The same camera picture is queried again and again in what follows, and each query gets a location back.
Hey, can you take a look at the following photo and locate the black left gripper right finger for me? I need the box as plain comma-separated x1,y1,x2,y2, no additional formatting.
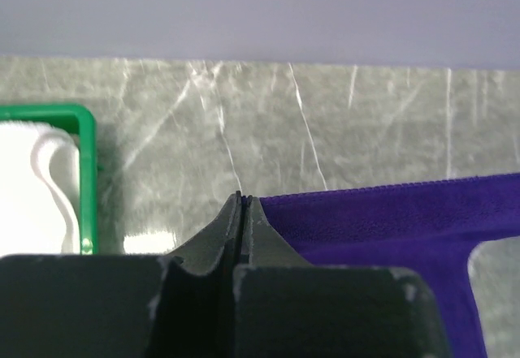
240,196,314,268

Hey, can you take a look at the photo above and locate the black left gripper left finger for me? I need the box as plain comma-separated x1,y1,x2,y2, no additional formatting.
164,192,243,357

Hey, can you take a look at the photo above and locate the purple towel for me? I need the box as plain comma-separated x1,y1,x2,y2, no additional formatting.
239,173,520,358

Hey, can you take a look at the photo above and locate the large white waffle towel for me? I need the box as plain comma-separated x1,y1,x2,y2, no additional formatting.
1,121,80,257

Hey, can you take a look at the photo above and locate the green plastic tray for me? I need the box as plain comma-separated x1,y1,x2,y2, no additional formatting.
1,102,98,255

